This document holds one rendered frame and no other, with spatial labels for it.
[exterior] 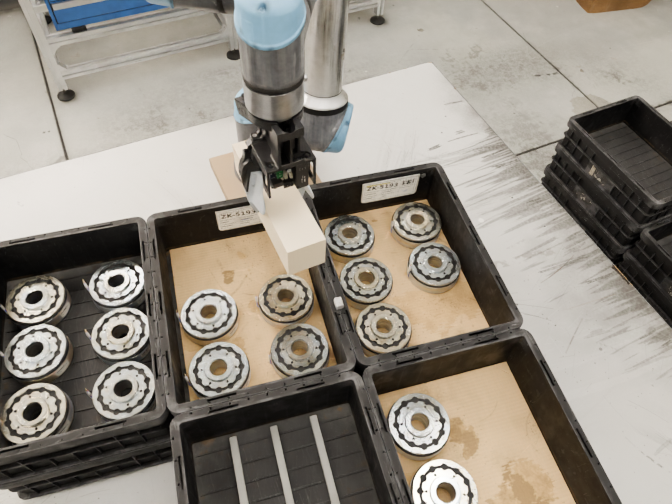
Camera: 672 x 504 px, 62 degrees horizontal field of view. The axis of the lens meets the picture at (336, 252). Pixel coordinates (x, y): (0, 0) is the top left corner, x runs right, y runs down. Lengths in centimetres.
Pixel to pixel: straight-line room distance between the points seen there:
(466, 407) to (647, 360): 48
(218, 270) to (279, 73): 56
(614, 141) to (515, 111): 87
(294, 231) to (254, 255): 33
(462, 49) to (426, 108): 156
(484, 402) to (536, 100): 216
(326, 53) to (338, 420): 70
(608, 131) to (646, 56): 146
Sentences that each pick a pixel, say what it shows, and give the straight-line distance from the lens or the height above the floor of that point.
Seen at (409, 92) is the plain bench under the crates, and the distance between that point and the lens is 172.
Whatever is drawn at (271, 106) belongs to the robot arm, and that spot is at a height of 132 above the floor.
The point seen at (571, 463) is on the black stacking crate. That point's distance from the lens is 100.
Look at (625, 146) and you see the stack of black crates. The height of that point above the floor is 49.
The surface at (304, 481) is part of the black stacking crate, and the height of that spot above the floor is 83.
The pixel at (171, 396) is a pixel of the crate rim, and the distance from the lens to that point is 91.
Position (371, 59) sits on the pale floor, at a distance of 304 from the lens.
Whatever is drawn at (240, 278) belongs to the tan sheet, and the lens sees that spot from 111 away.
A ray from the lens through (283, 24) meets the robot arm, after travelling 63.
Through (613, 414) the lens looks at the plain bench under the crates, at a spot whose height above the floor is 70.
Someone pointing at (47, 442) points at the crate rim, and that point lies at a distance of 94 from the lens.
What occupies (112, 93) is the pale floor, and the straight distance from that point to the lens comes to 294.
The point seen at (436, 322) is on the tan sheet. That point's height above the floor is 83.
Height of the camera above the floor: 176
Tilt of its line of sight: 55 degrees down
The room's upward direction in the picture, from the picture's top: 4 degrees clockwise
